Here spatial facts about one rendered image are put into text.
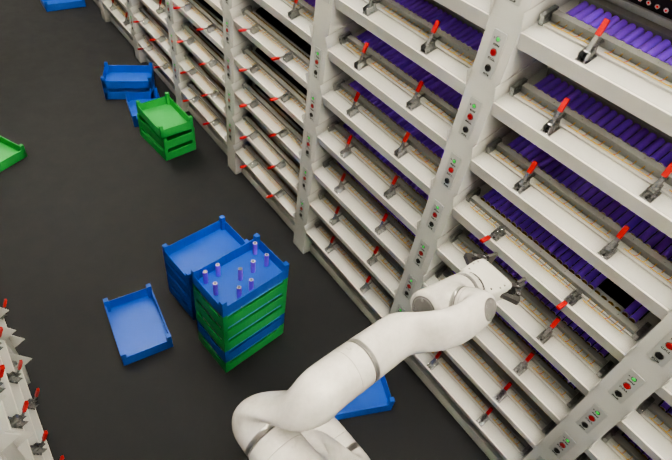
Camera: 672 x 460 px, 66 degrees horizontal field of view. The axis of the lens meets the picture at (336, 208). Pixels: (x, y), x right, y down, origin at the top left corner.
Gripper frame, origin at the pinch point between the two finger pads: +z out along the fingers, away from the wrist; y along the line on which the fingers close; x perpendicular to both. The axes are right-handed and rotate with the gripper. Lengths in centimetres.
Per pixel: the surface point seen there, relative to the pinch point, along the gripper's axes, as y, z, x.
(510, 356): 8, 30, -44
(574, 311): 14.9, 19.3, -8.6
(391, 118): -71, 27, -2
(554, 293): 8.3, 19.5, -8.5
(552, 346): 15.6, 25.1, -26.2
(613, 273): 16.6, 15.8, 8.8
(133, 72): -286, 24, -94
